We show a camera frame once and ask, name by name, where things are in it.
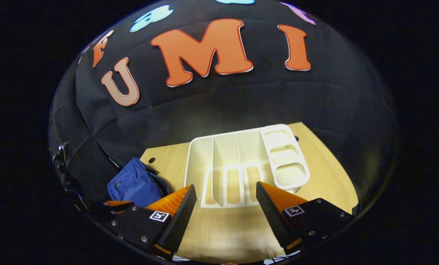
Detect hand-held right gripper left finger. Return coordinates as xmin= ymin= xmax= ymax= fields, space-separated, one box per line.
xmin=107 ymin=184 xmax=197 ymax=260

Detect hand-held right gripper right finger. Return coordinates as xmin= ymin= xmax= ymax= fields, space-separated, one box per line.
xmin=256 ymin=181 xmax=354 ymax=255

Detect blue schoolbag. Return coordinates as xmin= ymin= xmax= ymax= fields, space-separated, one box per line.
xmin=107 ymin=158 xmax=170 ymax=208

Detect white bookshelf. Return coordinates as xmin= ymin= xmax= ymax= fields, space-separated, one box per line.
xmin=185 ymin=124 xmax=311 ymax=209

